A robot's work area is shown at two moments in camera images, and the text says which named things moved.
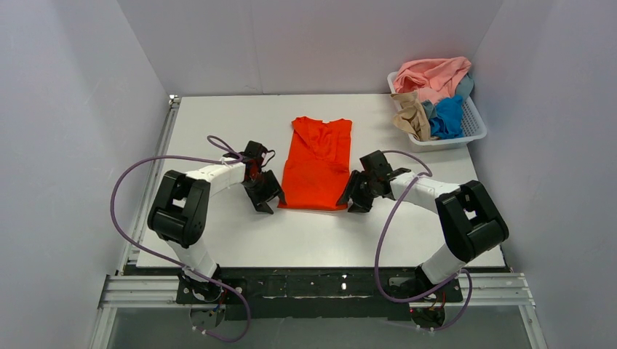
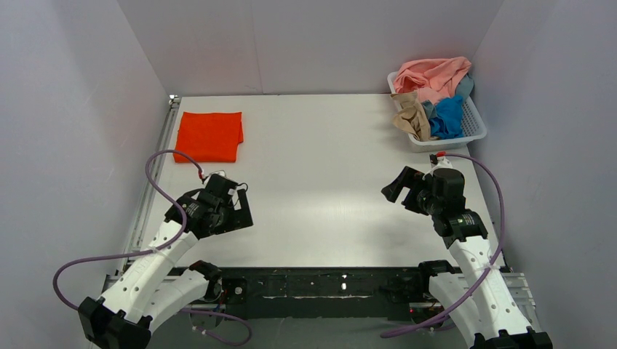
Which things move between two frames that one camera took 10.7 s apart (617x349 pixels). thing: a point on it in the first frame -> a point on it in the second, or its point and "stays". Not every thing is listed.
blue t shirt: [447, 123] stays
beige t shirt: [412, 115] stays
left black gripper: [263, 185] -> [231, 211]
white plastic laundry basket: [474, 128] stays
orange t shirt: [317, 160] -> [209, 137]
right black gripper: [364, 182] -> [413, 192]
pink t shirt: [434, 78] stays
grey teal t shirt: [463, 89] stays
